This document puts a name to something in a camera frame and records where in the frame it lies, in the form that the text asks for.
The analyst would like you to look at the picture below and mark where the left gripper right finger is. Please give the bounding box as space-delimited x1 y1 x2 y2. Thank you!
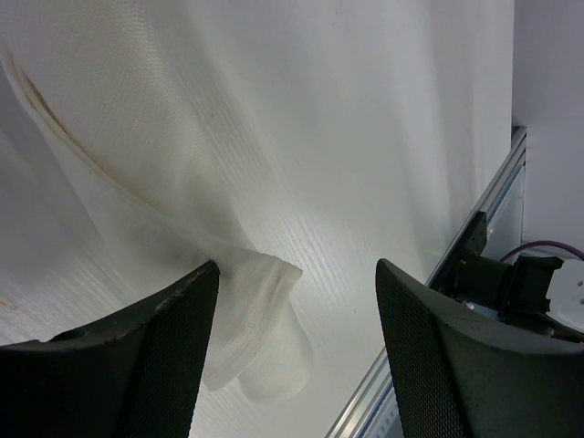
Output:
375 259 583 437

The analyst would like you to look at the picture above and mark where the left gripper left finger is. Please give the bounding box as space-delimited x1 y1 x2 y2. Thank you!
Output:
1 262 220 437

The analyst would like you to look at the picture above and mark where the white cloth napkin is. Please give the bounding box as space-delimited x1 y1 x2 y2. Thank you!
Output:
1 1 312 403

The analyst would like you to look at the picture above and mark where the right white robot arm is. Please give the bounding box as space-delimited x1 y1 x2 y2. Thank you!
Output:
443 211 583 343

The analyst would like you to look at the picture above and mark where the front aluminium rail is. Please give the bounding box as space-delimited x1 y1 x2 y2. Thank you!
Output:
327 126 527 437

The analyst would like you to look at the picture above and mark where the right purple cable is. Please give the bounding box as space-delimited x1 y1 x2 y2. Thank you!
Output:
499 239 584 264

